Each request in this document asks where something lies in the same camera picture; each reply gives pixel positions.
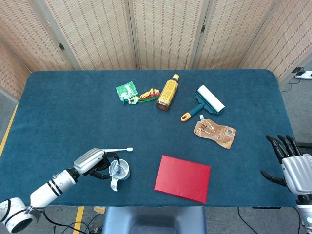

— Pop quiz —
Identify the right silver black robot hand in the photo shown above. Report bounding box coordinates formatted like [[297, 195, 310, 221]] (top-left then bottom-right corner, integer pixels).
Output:
[[260, 135, 312, 195]]

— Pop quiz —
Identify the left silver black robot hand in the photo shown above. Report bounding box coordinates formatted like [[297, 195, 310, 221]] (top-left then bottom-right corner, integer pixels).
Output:
[[73, 147, 121, 180]]

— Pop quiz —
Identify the blue white toothpaste tube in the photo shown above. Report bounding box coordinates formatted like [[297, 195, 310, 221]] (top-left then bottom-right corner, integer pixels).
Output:
[[108, 159, 122, 177]]

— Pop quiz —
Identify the white toothbrush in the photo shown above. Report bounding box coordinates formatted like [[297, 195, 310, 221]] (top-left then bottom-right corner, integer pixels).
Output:
[[101, 147, 134, 154]]

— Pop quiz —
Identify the blue tablecloth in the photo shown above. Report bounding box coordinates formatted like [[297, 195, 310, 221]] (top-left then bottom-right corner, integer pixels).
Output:
[[0, 69, 299, 208]]

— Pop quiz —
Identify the green spout pouch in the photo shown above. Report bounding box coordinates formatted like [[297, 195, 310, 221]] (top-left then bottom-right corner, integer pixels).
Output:
[[115, 80, 139, 106]]

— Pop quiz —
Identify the red yellow green tassel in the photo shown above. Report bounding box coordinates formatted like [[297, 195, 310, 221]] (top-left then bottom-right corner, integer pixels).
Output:
[[137, 87, 161, 104]]

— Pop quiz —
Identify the brown spout pouch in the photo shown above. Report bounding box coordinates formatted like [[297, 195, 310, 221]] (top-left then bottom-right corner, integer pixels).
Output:
[[193, 115, 237, 150]]

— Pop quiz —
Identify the blue grey chair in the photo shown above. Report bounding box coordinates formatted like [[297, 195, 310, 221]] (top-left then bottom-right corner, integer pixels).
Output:
[[101, 206, 207, 234]]

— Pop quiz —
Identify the white power strip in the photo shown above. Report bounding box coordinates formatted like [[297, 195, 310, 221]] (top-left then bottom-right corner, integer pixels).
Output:
[[295, 70, 312, 80]]

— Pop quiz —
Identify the red flat book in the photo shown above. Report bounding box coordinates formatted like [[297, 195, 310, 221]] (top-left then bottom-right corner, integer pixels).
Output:
[[154, 155, 211, 204]]

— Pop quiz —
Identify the brown bottle with yellow label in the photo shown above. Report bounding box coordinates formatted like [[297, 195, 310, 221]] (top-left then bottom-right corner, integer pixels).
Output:
[[156, 74, 180, 113]]

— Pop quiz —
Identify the teal lint roller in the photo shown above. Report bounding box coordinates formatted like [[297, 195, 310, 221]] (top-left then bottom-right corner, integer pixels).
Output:
[[180, 85, 226, 122]]

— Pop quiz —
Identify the woven bamboo folding screen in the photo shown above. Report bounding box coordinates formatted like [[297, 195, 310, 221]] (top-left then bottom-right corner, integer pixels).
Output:
[[0, 0, 312, 103]]

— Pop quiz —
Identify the white cup with handle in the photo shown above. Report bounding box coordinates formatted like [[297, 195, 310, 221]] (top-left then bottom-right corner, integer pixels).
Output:
[[109, 158, 131, 193]]

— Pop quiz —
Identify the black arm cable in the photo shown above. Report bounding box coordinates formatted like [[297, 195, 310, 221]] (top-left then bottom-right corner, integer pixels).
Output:
[[42, 211, 82, 232]]

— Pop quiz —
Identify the black floor cable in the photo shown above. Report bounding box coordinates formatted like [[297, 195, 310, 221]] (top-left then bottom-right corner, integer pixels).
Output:
[[237, 207, 259, 234]]

